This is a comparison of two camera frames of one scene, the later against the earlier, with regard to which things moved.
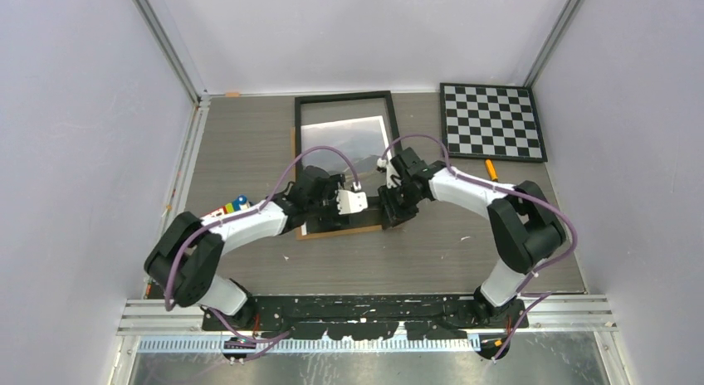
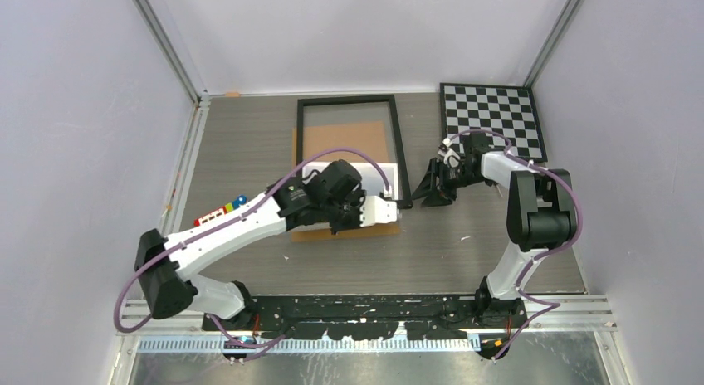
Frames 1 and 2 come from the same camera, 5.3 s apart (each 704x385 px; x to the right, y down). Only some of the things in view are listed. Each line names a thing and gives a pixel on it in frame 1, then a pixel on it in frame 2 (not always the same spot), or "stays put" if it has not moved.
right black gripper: x=393 y=213 → x=435 y=198
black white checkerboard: x=491 y=122 stays put
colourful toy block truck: x=239 y=204 stays put
